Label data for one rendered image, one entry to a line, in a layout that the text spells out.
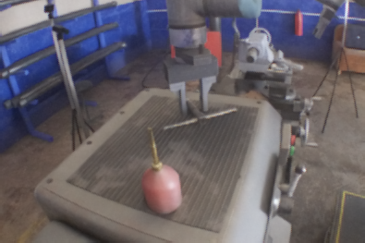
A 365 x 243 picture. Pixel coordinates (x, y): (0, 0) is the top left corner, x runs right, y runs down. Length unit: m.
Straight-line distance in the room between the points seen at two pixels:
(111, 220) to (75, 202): 0.09
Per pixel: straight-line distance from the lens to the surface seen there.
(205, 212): 0.44
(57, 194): 0.55
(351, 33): 5.24
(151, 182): 0.40
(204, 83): 0.66
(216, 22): 4.37
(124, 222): 0.45
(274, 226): 1.06
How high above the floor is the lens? 1.69
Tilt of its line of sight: 29 degrees down
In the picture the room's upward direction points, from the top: 5 degrees counter-clockwise
